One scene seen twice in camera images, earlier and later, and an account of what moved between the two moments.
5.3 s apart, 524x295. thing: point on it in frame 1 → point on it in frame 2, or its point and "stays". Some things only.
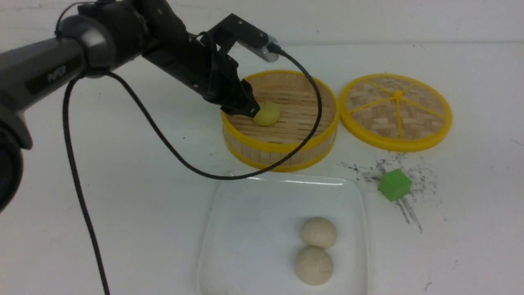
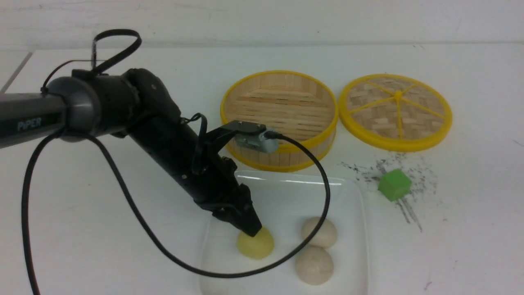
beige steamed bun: (313, 265) stays
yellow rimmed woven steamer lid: (396, 112) stays
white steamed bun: (320, 232) stays
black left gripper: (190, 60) → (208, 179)
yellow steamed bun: (268, 114) → (258, 247)
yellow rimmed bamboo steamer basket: (295, 93) stays
